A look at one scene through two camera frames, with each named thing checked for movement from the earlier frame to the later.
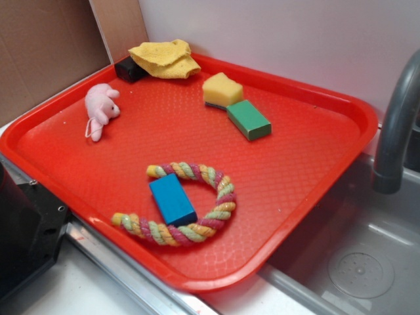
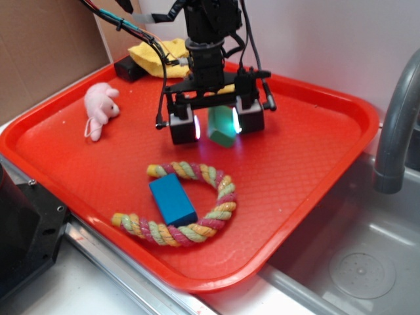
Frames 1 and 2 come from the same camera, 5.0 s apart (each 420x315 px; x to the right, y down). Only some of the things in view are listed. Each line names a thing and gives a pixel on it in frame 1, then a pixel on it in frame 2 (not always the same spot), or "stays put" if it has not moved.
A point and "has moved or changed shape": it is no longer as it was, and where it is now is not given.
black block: x=129 y=70 stays put
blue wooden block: x=173 y=201 stays put
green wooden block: x=249 y=120 has moved or changed shape
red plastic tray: x=201 y=181 stays put
